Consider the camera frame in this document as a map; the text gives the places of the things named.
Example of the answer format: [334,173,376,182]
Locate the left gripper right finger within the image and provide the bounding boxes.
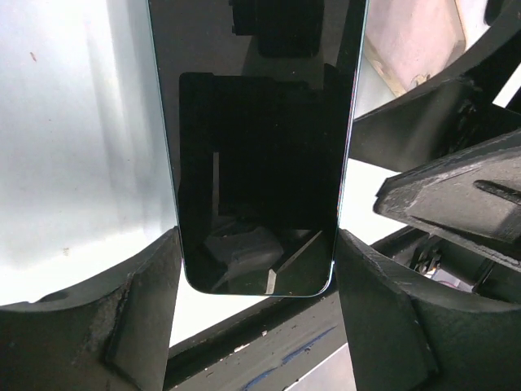
[335,231,520,390]

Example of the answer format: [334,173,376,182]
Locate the beige phone case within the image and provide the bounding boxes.
[364,0,466,97]

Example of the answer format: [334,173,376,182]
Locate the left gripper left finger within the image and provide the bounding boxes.
[1,228,182,390]

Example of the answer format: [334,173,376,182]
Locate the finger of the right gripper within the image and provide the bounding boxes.
[374,130,520,261]
[352,1,520,171]

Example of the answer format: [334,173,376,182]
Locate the teal-edged phone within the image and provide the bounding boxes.
[149,1,367,297]

